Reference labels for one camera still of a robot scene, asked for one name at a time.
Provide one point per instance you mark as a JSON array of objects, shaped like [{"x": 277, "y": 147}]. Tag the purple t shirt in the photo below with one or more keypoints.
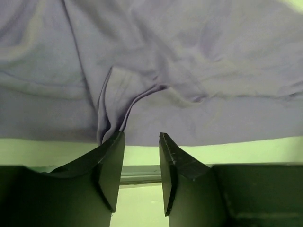
[{"x": 203, "y": 71}]

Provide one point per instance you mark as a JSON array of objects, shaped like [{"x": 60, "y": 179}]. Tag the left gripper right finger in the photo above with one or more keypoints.
[{"x": 174, "y": 161}]

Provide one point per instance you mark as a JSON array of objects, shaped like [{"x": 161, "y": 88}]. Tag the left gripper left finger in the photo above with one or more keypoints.
[{"x": 103, "y": 164}]

